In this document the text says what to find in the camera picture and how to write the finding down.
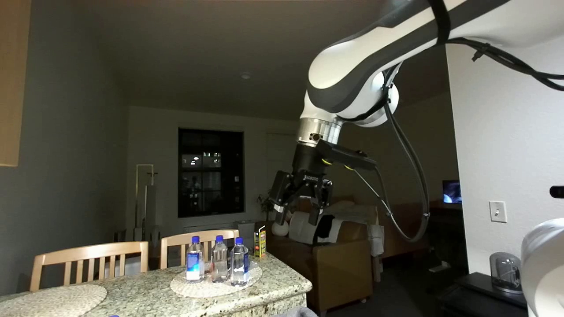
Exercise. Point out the grey metal canister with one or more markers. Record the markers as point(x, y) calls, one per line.
point(505, 270)

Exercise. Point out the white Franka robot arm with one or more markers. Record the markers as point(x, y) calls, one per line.
point(354, 59)

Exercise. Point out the yellow carton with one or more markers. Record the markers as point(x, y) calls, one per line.
point(260, 242)

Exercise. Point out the wooden wall cabinet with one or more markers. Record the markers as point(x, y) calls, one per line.
point(14, 82)

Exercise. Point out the black mounting base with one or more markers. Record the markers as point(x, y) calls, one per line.
point(479, 293)

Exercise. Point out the light wooden chair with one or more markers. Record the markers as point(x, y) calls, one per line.
point(89, 258)
point(179, 247)

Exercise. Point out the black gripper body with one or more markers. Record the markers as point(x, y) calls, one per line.
point(306, 179)

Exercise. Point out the brown sofa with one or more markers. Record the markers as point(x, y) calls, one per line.
point(345, 267)

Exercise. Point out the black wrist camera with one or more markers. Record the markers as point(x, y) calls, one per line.
point(347, 158)

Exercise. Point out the dark window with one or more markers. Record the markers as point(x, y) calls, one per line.
point(211, 173)

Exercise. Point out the thin floor lamp stand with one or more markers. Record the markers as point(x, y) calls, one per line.
point(144, 196)

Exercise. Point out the white light switch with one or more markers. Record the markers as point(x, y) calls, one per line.
point(498, 212)

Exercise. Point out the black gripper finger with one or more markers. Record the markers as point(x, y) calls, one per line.
point(285, 212)
point(318, 212)

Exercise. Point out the white and black pillow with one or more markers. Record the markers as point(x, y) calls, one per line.
point(315, 230)

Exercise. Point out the glowing blue screen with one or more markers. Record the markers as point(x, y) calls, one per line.
point(452, 193)

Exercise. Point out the clear plastic water bottle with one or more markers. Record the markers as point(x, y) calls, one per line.
point(220, 260)
point(239, 261)

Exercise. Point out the blue label water bottle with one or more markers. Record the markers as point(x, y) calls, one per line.
point(195, 260)

